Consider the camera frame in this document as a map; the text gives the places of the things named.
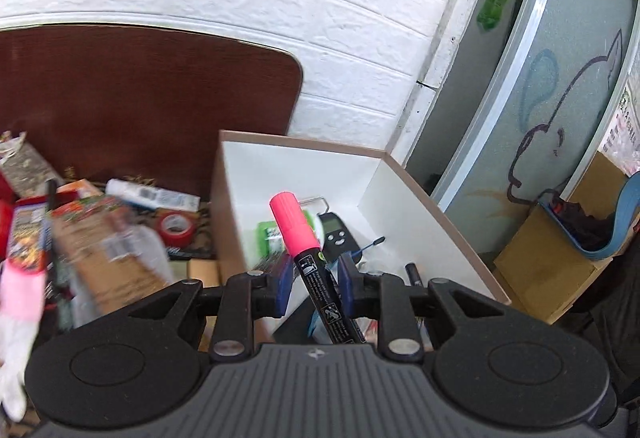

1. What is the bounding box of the pink highlighter marker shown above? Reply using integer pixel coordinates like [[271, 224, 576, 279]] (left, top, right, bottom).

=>
[[270, 190, 368, 345]]

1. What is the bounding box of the grey crumpled packet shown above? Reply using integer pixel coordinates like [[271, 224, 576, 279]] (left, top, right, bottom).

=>
[[0, 130, 65, 198]]

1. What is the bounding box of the brown cardboard box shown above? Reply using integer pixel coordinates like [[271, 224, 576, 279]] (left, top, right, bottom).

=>
[[492, 150, 631, 324]]

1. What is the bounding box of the black digital hanging scale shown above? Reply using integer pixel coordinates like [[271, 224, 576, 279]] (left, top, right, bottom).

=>
[[300, 195, 366, 265]]

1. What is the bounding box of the green plastic packet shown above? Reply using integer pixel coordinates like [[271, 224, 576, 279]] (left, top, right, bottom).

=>
[[476, 0, 510, 31]]

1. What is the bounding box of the frosted glass cartoon door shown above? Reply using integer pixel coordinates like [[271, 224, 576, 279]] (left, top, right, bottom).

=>
[[430, 0, 640, 254]]

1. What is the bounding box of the small orange box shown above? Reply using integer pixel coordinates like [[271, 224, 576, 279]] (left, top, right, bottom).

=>
[[56, 178, 104, 200]]

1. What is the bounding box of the pink and white cloth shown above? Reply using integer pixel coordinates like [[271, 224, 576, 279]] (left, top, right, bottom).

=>
[[0, 263, 51, 423]]

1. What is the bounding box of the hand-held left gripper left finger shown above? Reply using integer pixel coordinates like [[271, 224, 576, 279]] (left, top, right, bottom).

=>
[[127, 255, 293, 361]]

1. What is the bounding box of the clear plastic bag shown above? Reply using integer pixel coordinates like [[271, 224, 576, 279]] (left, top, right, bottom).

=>
[[122, 224, 173, 281]]

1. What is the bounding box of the black marker pen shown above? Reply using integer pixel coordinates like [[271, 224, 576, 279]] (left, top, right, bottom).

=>
[[404, 262, 427, 290]]

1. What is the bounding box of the blue handled small brush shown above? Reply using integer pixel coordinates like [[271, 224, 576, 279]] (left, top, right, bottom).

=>
[[349, 235, 387, 261]]

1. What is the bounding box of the white tube with barcode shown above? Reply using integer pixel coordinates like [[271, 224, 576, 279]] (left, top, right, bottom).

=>
[[106, 178, 201, 214]]

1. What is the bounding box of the red snack packet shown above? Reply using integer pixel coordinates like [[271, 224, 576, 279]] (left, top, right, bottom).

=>
[[9, 197, 53, 275]]

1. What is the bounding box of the paper notice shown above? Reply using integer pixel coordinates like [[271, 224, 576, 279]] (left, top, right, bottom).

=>
[[600, 68, 640, 169]]

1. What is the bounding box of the dark cloth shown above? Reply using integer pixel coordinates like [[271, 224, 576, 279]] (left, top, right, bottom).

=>
[[550, 199, 618, 249]]

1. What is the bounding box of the red tape roll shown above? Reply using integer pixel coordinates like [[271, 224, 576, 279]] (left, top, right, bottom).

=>
[[156, 212, 198, 247]]

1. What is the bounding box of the black flat board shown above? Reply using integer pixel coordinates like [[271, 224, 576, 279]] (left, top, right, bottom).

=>
[[509, 0, 529, 36]]

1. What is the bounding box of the small tan cardboard box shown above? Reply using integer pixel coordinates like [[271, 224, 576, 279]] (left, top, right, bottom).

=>
[[187, 258, 222, 290]]

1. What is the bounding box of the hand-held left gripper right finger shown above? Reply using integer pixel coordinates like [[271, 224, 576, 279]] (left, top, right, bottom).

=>
[[337, 253, 506, 361]]

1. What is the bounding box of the brown wooden desktop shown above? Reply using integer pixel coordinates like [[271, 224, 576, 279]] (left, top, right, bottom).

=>
[[0, 23, 304, 219]]

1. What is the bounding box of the white cardboard box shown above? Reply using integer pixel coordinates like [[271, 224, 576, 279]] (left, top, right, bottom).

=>
[[210, 130, 512, 354]]

